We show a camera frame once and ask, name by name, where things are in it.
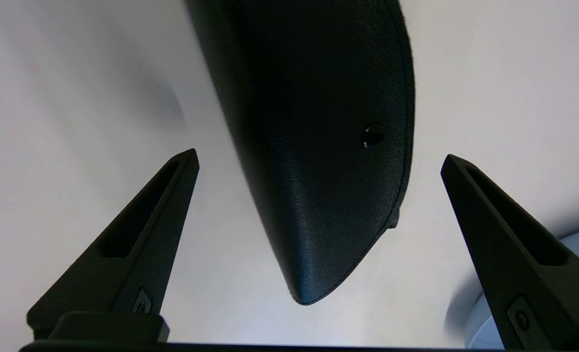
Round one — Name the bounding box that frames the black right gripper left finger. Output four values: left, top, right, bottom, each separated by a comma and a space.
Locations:
26, 149, 200, 342

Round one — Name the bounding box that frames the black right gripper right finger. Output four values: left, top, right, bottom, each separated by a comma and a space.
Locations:
441, 154, 579, 350

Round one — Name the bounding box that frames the black glasses case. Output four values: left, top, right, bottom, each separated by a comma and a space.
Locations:
184, 0, 416, 306

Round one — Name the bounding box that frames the light blue plate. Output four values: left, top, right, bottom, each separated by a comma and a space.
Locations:
463, 231, 579, 350

